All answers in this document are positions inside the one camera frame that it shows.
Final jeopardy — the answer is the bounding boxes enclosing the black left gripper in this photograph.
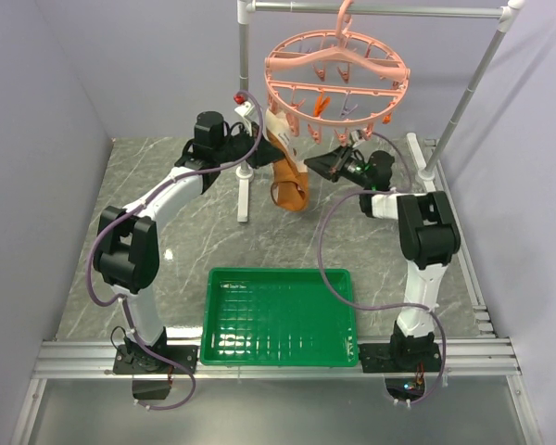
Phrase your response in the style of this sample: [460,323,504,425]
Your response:
[215,121,285,170]

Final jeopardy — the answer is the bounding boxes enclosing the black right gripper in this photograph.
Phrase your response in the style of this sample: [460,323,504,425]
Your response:
[305,143,373,190]

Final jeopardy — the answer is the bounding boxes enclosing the pink clothes peg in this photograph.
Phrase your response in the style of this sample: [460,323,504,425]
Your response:
[285,114,299,137]

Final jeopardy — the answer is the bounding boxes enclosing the orange underwear with cream waistband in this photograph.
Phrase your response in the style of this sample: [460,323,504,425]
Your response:
[265,108,310,212]

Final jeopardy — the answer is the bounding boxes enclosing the pink round clip hanger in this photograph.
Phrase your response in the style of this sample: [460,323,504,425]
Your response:
[264,1,411,145]

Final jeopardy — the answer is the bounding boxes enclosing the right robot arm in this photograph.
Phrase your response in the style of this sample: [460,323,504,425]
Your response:
[304,146,461,371]

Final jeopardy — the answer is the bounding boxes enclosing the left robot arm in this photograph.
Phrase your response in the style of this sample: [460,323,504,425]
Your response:
[87,101,284,373]

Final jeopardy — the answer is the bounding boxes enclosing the purple clothes peg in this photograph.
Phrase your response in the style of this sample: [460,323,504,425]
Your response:
[339,101,358,119]

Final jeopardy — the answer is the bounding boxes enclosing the orange clothes peg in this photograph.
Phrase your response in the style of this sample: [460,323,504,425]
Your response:
[312,92,331,118]

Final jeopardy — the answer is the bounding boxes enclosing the green plastic tray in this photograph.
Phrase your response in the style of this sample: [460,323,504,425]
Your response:
[199,268,359,367]

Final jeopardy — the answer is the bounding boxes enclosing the metal clothes rack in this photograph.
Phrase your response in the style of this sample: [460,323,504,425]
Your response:
[234,0,528,224]

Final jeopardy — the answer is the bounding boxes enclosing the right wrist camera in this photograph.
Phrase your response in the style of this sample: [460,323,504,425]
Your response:
[349,130,365,147]

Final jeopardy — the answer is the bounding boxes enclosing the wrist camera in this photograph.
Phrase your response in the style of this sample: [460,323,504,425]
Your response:
[349,130,365,147]
[234,93,256,135]

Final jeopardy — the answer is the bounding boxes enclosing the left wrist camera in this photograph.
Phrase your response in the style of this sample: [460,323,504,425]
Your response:
[234,93,256,135]

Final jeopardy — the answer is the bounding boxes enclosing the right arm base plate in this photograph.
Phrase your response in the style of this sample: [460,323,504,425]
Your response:
[359,340,445,400]

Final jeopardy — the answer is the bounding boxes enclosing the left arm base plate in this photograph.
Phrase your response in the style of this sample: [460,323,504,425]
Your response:
[112,341,198,401]

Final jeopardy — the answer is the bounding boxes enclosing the aluminium frame rail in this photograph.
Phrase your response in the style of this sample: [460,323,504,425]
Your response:
[12,337,542,444]

